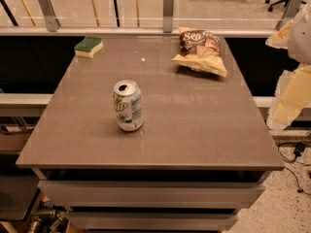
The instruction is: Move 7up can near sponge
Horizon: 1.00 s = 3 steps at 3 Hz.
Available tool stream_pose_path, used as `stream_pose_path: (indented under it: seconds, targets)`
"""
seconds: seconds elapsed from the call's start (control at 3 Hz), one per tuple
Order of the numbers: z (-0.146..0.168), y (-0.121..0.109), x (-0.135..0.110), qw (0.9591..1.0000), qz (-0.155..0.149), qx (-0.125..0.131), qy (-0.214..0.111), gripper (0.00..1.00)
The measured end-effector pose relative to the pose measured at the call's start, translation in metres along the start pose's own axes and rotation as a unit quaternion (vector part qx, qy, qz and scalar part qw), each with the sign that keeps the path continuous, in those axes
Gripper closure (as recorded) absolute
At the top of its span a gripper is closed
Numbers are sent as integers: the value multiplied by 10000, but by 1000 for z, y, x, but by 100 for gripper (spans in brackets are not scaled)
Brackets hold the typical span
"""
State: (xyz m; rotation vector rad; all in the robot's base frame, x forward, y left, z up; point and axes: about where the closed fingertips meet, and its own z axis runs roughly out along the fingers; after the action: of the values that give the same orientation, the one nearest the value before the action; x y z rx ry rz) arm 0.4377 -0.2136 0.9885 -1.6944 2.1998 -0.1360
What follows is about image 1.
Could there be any sea salt chips bag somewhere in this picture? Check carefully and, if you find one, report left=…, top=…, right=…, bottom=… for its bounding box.
left=171, top=27, right=227, bottom=78

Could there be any upper grey drawer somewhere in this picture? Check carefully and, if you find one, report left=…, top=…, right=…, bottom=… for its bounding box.
left=39, top=181, right=264, bottom=209

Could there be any grey drawer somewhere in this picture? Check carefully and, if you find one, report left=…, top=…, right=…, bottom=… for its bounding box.
left=39, top=181, right=264, bottom=209
left=68, top=212, right=237, bottom=231

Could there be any box of bottles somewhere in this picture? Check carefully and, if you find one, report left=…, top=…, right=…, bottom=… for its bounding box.
left=27, top=201, right=68, bottom=233

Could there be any left metal railing bracket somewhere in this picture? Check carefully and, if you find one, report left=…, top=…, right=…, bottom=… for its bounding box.
left=38, top=0, right=60, bottom=32

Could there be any green yellow sponge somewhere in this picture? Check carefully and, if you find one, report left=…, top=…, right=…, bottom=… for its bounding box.
left=75, top=37, right=103, bottom=58

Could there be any middle metal railing bracket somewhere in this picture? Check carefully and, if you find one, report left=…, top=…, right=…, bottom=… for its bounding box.
left=163, top=0, right=174, bottom=33

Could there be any metal railing bracket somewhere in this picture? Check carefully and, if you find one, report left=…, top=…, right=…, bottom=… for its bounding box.
left=163, top=0, right=174, bottom=33
left=276, top=0, right=302, bottom=30
left=38, top=0, right=60, bottom=32

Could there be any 7up soda can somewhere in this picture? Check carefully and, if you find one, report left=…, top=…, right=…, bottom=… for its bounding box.
left=113, top=80, right=143, bottom=132

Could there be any black power cable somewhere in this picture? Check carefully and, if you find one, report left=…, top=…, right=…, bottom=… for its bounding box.
left=277, top=141, right=311, bottom=196

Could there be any lower grey drawer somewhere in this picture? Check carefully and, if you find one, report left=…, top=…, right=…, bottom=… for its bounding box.
left=68, top=212, right=237, bottom=231

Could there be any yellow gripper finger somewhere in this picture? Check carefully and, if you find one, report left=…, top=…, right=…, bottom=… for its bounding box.
left=265, top=20, right=294, bottom=50
left=266, top=63, right=311, bottom=130

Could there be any right metal railing bracket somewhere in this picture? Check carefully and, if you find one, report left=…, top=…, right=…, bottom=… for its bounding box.
left=276, top=0, right=302, bottom=30

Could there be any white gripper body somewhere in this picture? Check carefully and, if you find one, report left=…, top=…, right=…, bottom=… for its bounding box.
left=288, top=3, right=311, bottom=64

